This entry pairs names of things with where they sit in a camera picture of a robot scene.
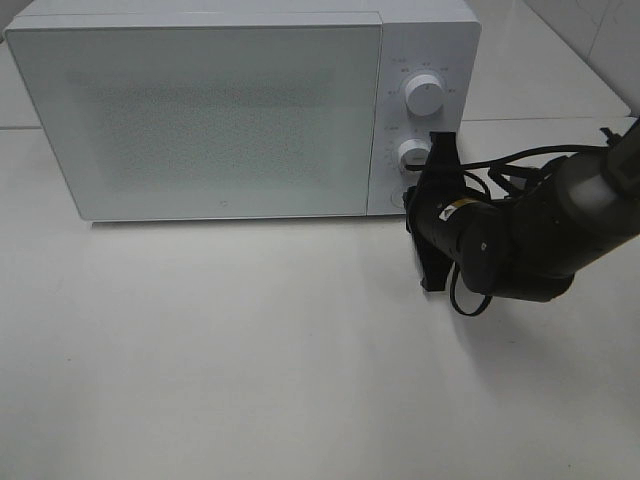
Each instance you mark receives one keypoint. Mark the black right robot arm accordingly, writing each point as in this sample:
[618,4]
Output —
[521,226]

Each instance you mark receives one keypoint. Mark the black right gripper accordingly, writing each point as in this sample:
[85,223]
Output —
[430,208]

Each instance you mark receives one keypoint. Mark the white microwave oven body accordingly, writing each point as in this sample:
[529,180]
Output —
[202,110]

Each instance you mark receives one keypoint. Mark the white microwave door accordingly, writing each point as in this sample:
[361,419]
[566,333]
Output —
[170,124]

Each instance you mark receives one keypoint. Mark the white microwave knob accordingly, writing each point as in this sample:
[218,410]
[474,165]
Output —
[424,94]
[413,154]

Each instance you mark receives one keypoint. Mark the round white door button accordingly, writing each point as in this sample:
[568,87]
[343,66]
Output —
[397,197]

